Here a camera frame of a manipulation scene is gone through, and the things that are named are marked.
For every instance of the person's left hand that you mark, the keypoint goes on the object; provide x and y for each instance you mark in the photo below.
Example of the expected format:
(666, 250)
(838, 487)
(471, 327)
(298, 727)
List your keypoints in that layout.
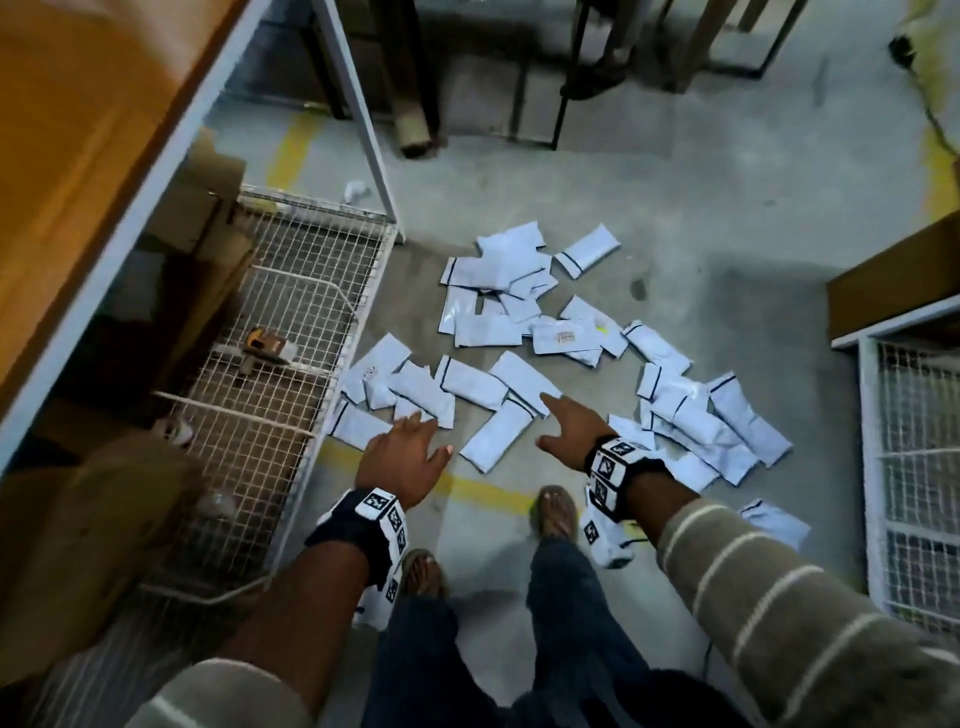
(401, 461)

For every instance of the person's right hand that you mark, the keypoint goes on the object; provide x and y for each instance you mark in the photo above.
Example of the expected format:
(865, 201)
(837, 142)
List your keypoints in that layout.
(581, 439)

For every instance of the pile of white mailer packets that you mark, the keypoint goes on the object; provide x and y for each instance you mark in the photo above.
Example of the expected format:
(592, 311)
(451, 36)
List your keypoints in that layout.
(480, 330)

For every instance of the person's right forearm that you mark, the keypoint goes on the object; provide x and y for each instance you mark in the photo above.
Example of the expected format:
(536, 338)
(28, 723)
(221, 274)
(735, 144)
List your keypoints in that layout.
(787, 600)

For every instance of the person's left forearm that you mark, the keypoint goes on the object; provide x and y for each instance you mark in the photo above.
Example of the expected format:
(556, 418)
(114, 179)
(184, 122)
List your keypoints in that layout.
(300, 622)

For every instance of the person's right foot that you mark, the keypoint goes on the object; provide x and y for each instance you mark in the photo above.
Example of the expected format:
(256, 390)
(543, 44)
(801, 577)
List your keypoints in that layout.
(555, 514)

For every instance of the person's right leg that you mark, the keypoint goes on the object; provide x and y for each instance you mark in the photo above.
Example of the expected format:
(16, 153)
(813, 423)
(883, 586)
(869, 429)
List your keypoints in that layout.
(585, 637)

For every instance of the person's leg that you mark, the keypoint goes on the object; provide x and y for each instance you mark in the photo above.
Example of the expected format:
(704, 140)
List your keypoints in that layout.
(427, 660)
(585, 637)

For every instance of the person's left leg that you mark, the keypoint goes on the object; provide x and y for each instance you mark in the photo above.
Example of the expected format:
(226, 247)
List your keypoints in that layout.
(427, 660)

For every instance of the right wrist marker band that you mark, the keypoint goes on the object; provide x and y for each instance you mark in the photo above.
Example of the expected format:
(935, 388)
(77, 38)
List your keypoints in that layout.
(619, 472)

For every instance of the wrist marker band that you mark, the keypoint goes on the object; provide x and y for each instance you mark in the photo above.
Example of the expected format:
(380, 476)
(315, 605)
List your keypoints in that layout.
(367, 517)
(619, 472)

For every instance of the left wrist marker band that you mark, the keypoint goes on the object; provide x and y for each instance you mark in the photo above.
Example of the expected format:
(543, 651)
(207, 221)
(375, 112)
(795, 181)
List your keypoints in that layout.
(367, 517)

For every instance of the small orange tool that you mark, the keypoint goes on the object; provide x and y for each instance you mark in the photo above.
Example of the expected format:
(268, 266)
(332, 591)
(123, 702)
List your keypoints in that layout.
(262, 346)

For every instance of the crumpled white paper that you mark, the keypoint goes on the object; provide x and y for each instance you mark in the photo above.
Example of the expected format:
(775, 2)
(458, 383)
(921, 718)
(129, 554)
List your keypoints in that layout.
(356, 190)

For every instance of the upright folded cardboard box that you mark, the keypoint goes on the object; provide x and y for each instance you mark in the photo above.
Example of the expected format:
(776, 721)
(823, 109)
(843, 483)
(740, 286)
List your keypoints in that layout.
(202, 240)

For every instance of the big plain cardboard box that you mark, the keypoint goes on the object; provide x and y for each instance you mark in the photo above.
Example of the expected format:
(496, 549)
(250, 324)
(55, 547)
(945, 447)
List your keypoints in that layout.
(82, 540)

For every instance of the brown cardboard tube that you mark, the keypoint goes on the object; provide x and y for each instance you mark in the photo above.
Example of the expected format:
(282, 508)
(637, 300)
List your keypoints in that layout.
(416, 127)

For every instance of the beige plastic stool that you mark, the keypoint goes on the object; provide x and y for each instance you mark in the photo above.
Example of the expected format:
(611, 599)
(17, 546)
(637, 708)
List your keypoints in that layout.
(701, 45)

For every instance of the small black plug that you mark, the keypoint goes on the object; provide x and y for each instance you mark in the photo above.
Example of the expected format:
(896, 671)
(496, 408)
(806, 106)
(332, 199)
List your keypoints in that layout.
(904, 49)

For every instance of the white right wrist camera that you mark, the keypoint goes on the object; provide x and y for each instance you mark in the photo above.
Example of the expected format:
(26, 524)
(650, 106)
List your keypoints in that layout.
(604, 540)

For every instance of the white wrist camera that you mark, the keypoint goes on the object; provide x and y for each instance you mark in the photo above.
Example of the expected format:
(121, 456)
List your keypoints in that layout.
(379, 600)
(604, 540)

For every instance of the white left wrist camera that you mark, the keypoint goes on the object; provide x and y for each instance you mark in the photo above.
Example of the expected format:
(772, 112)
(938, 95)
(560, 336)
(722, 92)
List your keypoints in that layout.
(379, 600)

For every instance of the black metal frame table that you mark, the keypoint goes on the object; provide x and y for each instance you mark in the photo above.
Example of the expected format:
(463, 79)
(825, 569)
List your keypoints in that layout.
(559, 120)

